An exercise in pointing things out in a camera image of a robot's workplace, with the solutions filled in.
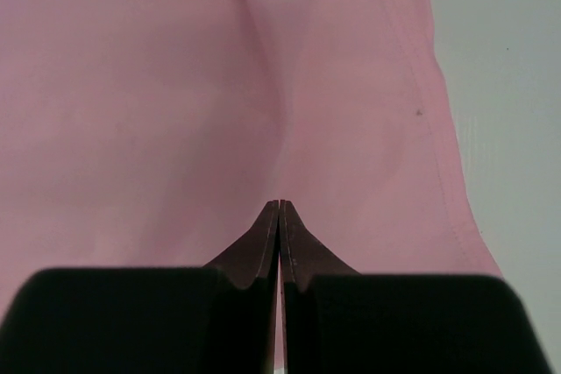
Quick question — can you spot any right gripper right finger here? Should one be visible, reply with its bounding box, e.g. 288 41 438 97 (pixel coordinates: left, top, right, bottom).
280 201 550 373

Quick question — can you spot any pink t shirt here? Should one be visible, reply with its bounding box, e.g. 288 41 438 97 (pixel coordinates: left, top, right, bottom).
1 0 499 321

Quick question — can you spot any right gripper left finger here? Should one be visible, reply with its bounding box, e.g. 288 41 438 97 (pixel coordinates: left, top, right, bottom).
1 201 280 373

